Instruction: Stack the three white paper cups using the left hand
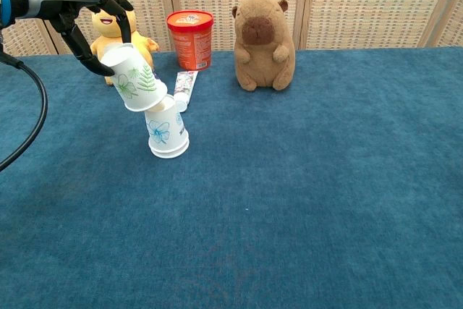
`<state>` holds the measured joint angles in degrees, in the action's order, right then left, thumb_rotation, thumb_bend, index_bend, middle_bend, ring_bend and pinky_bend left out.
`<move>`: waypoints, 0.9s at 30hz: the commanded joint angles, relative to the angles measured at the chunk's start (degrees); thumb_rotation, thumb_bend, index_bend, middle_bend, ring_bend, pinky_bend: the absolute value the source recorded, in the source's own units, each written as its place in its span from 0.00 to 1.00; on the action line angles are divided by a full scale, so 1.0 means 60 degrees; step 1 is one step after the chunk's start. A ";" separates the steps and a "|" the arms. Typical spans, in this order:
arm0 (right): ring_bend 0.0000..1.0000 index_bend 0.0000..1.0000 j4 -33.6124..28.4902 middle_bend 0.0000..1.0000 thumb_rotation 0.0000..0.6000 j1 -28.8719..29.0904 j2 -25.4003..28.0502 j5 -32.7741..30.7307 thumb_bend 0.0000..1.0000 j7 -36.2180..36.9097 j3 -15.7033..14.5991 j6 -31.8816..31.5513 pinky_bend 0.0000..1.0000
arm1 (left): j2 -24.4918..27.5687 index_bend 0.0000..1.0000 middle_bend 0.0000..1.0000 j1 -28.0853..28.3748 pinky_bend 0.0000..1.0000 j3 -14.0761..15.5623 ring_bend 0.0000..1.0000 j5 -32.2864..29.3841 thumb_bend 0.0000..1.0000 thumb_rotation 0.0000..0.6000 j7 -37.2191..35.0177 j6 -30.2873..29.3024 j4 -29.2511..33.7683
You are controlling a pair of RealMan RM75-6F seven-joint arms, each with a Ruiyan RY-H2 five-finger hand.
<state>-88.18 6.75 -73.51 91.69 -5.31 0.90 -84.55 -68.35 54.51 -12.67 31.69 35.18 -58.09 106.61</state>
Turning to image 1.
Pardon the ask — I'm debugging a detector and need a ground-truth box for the white cup green leaf print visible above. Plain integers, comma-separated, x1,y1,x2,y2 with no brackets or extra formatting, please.
100,43,169,112
148,138,190,160

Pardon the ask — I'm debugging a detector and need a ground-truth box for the blue table cloth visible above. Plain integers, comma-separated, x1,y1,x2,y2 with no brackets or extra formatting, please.
0,46,463,309

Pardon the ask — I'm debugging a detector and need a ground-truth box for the brown capybara plush toy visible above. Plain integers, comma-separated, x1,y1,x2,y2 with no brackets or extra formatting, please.
231,0,297,92

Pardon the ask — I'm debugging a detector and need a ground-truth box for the red cylindrical snack tub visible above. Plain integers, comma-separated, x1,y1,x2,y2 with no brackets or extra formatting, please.
166,10,215,72

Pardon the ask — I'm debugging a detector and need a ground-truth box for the floral print cream tube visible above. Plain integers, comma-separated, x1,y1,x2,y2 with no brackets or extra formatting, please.
172,70,200,113

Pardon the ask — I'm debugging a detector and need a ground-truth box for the yellow dinosaur plush toy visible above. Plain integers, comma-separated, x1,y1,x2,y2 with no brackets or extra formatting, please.
89,8,161,86

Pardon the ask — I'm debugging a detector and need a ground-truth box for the white cup blue flower print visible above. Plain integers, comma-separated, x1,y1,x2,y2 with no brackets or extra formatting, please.
143,94,190,154

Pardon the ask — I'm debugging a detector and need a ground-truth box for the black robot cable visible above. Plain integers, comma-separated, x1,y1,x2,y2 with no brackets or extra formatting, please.
0,50,48,172

